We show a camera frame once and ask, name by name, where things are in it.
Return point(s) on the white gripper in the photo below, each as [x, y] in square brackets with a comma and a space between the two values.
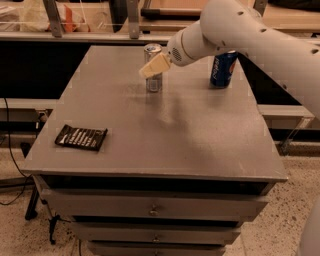
[175, 50]

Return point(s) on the silver redbull can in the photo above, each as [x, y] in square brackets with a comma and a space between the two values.
[153, 84]

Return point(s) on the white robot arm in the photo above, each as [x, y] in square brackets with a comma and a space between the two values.
[228, 25]

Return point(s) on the blue pepsi can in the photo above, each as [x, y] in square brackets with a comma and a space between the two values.
[222, 69]

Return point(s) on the black rxbar chocolate wrapper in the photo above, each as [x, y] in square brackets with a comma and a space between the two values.
[81, 138]

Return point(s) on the wooden board on shelf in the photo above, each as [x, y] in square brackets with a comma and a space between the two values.
[154, 9]

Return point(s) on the grey drawer cabinet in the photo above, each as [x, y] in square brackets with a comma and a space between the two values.
[188, 140]

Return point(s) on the orange white bag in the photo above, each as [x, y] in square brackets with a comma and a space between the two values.
[39, 15]

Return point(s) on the top drawer with knob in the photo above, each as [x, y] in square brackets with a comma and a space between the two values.
[238, 208]

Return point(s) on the drawer with knob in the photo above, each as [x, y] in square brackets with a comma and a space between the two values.
[238, 208]
[124, 232]

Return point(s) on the middle drawer with knob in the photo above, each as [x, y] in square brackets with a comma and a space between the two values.
[124, 232]

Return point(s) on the bottom drawer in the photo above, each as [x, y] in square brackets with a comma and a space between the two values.
[148, 249]

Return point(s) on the black stand leg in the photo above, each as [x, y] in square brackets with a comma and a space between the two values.
[31, 212]

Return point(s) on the metal shelf rail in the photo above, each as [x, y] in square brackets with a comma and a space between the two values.
[98, 16]

